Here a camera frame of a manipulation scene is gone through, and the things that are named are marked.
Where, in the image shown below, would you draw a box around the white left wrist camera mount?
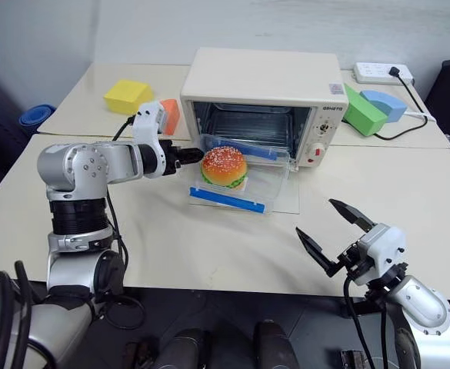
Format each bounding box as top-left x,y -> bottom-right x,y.
131,100 -> 168,179

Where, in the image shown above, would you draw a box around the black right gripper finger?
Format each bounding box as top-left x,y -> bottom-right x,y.
328,198 -> 378,233
295,227 -> 344,278

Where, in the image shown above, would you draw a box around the toy hamburger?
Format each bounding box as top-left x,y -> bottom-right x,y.
200,145 -> 248,190

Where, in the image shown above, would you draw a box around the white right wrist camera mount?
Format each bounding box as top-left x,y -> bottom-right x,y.
353,222 -> 407,286

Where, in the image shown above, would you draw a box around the thick black body cable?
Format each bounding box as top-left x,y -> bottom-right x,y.
0,270 -> 17,369
14,260 -> 34,357

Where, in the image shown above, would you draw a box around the dark rounded shape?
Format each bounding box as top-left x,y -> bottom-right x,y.
252,319 -> 300,369
155,327 -> 212,369

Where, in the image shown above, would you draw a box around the white power strip cable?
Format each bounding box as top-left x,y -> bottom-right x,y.
404,109 -> 438,123

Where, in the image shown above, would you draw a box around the blue rolled mat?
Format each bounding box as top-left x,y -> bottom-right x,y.
18,104 -> 57,136

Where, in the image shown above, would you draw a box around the small dark brown shape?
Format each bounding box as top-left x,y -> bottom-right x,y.
122,336 -> 161,369
340,348 -> 375,369

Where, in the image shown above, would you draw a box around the light blue curved block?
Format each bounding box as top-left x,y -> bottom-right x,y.
359,90 -> 408,125

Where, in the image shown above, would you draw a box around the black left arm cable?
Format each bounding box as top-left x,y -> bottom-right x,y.
104,114 -> 147,331

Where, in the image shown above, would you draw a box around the glass toaster oven door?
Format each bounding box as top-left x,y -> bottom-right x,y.
188,153 -> 302,215

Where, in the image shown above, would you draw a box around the clear food container blue clips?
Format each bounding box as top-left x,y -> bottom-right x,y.
188,134 -> 298,216

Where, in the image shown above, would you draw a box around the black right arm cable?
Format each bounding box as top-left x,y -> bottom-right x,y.
342,276 -> 388,369

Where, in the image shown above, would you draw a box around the white power strip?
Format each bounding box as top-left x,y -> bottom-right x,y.
352,61 -> 416,87

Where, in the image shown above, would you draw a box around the green foam block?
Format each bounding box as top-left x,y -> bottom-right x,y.
341,82 -> 387,138

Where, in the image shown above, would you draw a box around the yellow foam block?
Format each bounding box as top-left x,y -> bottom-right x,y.
103,78 -> 155,116

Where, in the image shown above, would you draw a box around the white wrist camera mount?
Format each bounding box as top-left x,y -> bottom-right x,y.
131,100 -> 168,179
353,222 -> 407,286

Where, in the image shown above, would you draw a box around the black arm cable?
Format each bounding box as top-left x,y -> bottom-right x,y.
342,276 -> 388,369
104,114 -> 147,331

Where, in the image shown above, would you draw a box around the orange foam block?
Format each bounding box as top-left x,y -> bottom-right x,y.
158,98 -> 182,137

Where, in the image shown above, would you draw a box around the cream toaster oven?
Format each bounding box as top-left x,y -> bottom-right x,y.
179,47 -> 350,171

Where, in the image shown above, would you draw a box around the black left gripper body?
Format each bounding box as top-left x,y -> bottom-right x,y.
158,139 -> 183,177

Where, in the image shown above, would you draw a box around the black power plug with cable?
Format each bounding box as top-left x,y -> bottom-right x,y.
373,65 -> 429,141

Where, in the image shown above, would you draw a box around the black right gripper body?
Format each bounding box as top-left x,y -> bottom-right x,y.
336,241 -> 379,284

